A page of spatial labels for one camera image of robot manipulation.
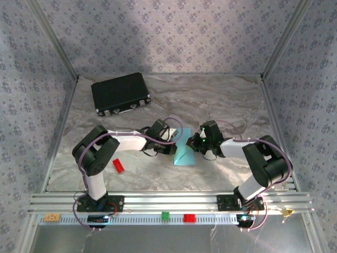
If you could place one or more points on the light blue paper sheet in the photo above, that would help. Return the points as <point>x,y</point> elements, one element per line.
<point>184,155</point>

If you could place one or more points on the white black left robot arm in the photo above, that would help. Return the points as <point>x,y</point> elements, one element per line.
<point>129,142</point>

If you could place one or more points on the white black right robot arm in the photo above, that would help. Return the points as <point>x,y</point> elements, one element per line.
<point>233,147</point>

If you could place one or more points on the square red toy brick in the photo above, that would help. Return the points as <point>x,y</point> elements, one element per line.
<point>189,218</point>

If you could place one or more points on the long red toy brick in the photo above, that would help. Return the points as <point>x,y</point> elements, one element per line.
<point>118,166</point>

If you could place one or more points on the black hard case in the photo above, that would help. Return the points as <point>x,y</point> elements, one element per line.
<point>116,89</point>

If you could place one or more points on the green toy brick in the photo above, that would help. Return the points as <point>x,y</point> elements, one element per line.
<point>165,215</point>

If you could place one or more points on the small gold triangular piece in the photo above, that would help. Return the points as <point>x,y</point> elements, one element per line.
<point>287,212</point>

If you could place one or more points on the orange toy brick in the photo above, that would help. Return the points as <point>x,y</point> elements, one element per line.
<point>52,217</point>

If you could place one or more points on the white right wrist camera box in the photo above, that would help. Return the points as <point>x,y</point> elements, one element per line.
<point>202,135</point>

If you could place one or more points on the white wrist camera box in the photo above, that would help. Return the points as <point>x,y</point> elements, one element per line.
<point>202,135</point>
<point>172,131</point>

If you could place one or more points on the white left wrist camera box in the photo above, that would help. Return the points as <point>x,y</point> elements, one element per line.
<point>172,131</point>

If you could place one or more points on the aluminium mounting rail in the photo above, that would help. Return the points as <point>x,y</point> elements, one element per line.
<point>171,201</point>

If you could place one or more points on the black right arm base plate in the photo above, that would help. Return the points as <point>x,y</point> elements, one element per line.
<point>223,203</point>

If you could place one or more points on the aluminium side rail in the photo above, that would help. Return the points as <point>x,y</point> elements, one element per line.
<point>65,118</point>
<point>269,100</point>

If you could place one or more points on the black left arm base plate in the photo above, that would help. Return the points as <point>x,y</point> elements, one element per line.
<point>118,203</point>

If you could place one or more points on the aluminium corner post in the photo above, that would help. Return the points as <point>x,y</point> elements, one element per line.
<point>55,39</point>
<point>284,39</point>

